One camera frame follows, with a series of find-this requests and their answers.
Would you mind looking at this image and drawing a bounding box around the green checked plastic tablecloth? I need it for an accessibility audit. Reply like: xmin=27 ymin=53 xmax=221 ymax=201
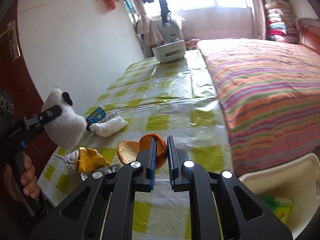
xmin=37 ymin=49 xmax=234 ymax=240

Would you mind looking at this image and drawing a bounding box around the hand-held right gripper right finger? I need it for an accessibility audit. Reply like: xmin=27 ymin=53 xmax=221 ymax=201
xmin=167 ymin=135 xmax=293 ymax=240

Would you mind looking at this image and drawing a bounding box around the wooden bed headboard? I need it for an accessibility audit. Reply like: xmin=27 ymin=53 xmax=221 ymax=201
xmin=297 ymin=17 xmax=320 ymax=53

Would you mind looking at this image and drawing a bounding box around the yellow snack bag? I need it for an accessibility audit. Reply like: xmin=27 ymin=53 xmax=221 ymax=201
xmin=75 ymin=147 xmax=111 ymax=173

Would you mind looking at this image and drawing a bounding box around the clear plastic wrapper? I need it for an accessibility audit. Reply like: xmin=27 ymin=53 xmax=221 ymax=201
xmin=64 ymin=151 xmax=80 ymax=169

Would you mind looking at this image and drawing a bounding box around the striped bed sheet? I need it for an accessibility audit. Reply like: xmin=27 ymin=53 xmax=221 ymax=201
xmin=196 ymin=39 xmax=320 ymax=177

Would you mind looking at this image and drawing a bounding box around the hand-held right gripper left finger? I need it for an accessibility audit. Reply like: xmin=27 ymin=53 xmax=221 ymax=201
xmin=30 ymin=137 xmax=160 ymax=240

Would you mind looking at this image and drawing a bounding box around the beige patterned curtain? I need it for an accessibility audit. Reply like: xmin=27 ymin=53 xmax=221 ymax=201
xmin=251 ymin=0 xmax=267 ymax=40
xmin=122 ymin=0 xmax=162 ymax=48

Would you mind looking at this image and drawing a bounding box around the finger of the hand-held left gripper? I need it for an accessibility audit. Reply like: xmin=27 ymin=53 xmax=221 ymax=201
xmin=36 ymin=104 xmax=63 ymax=126
xmin=25 ymin=124 xmax=47 ymax=143

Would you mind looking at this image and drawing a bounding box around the blue printed packet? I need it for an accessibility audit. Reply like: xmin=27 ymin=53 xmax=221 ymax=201
xmin=85 ymin=107 xmax=107 ymax=130

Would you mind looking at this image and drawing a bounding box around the stack of folded quilts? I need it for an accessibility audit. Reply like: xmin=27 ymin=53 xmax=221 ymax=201
xmin=264 ymin=0 xmax=299 ymax=43

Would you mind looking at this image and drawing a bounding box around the person's left hand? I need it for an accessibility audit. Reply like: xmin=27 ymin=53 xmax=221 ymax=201
xmin=4 ymin=154 xmax=40 ymax=200

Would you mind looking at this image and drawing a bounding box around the pink patterned box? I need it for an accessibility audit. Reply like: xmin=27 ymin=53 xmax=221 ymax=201
xmin=186 ymin=38 xmax=200 ymax=51

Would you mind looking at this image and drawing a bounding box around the white storage box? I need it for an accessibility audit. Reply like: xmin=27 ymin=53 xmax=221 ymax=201
xmin=152 ymin=40 xmax=187 ymax=63

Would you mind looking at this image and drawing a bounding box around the white appliance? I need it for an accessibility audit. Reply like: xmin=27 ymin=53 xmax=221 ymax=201
xmin=152 ymin=12 xmax=186 ymax=43

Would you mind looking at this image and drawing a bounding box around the crumpled white tissue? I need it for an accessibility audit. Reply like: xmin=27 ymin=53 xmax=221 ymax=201
xmin=89 ymin=116 xmax=129 ymax=138

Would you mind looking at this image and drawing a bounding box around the green printed packet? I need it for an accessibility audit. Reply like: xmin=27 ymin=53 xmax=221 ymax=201
xmin=261 ymin=195 xmax=294 ymax=224

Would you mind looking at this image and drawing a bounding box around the paper sheet on door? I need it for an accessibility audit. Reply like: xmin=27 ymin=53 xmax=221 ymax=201
xmin=5 ymin=29 xmax=21 ymax=62

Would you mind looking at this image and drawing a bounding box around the black hanging garment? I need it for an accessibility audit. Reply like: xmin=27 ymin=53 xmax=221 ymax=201
xmin=157 ymin=0 xmax=173 ymax=28

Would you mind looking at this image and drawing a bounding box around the teal hanging cloth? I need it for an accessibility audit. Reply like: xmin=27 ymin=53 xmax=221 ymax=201
xmin=125 ymin=1 xmax=137 ymax=16

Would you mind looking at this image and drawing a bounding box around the white plush toy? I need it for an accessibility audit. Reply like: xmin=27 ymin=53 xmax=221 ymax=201
xmin=41 ymin=87 xmax=87 ymax=149

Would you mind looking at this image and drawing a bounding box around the dark red door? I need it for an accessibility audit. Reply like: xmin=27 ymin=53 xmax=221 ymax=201
xmin=0 ymin=0 xmax=58 ymax=205

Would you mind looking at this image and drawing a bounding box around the white plastic bin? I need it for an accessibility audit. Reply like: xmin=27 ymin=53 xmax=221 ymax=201
xmin=237 ymin=152 xmax=320 ymax=240

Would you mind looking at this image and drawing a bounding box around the orange peel piece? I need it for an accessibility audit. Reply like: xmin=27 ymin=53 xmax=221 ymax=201
xmin=139 ymin=134 xmax=168 ymax=170
xmin=116 ymin=140 xmax=140 ymax=166

